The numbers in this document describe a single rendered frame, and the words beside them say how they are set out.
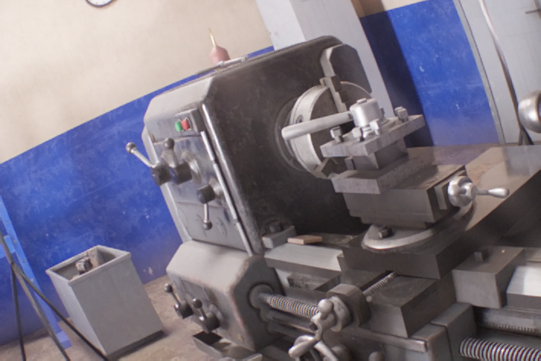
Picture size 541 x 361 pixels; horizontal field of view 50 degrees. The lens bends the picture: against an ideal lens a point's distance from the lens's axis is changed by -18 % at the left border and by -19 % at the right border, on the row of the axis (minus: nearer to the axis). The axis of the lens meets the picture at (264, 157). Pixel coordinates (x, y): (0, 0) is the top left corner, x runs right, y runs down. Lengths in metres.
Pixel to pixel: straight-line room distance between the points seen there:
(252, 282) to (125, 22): 3.63
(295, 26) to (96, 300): 2.79
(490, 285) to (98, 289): 2.88
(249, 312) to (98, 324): 1.96
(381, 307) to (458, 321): 0.16
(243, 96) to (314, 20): 3.54
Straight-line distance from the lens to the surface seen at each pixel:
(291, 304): 1.76
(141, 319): 3.87
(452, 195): 1.17
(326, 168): 1.72
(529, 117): 1.23
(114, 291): 3.79
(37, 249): 5.03
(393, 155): 1.36
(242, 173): 1.85
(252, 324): 1.94
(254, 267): 1.92
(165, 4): 5.43
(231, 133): 1.84
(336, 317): 1.23
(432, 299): 1.21
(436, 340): 1.17
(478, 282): 1.18
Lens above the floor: 1.37
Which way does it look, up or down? 9 degrees down
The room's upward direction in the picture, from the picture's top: 20 degrees counter-clockwise
